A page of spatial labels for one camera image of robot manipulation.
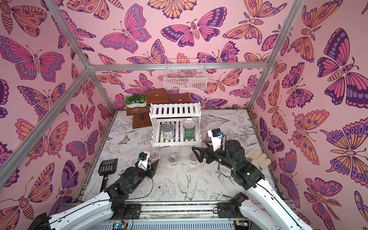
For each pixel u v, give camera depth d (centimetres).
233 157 50
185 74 106
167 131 82
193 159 87
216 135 58
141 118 112
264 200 44
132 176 59
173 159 87
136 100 97
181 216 73
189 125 80
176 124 95
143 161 67
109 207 57
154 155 77
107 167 86
